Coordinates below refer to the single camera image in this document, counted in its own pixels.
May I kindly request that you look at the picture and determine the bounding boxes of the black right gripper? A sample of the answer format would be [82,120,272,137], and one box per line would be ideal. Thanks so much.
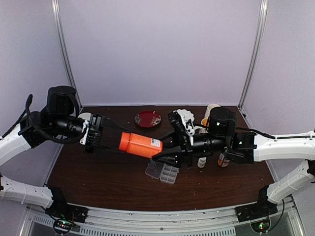
[151,128,229,169]

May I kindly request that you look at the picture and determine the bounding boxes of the clear plastic pill organizer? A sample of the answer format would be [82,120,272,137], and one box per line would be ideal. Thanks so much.
[145,160,179,184]

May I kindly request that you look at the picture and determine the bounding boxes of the orange pill bottle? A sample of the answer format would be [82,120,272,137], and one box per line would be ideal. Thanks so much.
[119,132,163,159]

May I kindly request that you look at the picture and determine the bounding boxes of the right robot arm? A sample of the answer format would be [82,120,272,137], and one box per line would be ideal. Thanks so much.
[153,105,315,217]

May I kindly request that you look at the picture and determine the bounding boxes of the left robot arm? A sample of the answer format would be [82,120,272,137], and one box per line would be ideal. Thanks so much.
[0,86,126,218]

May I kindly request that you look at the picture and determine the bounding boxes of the plain white ceramic bowl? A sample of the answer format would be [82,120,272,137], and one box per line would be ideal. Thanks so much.
[78,113,91,120]

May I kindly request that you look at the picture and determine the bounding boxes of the small white pill bottle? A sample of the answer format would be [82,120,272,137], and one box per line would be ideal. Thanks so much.
[197,157,207,169]

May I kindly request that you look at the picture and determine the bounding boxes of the white scalloped bowl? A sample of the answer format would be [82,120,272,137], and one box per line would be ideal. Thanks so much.
[174,109,194,122]

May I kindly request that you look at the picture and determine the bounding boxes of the red floral plate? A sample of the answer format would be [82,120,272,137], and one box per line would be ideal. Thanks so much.
[134,110,162,128]

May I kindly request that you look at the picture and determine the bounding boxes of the floral mug yellow inside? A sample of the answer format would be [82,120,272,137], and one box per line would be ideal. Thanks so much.
[201,118,210,127]

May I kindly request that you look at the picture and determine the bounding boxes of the cream textured mug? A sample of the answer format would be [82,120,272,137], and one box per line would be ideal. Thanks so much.
[204,104,220,118]

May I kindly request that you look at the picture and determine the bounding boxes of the amber bottle grey cap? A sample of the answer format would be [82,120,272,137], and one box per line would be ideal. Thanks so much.
[218,153,230,168]

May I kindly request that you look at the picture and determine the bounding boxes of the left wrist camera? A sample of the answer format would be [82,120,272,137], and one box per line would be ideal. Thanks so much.
[79,120,89,145]

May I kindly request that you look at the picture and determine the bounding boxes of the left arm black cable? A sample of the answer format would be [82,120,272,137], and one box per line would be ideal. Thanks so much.
[1,93,87,145]

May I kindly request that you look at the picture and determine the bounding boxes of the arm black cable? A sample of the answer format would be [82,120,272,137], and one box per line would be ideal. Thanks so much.
[236,126,315,229]
[1,93,87,145]

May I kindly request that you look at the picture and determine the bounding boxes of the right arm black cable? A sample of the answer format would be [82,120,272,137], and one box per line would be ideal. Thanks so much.
[236,126,315,229]

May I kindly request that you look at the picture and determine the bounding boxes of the left aluminium frame post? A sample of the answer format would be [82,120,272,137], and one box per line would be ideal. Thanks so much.
[51,0,82,109]

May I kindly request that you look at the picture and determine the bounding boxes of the aluminium frame post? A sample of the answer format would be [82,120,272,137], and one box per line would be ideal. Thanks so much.
[51,0,82,109]
[238,0,268,110]

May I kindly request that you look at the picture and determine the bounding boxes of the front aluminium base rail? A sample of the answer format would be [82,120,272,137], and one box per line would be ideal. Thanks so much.
[19,194,307,236]

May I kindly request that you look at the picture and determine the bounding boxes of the right aluminium frame post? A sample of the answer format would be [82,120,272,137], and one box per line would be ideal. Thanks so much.
[238,0,268,110]

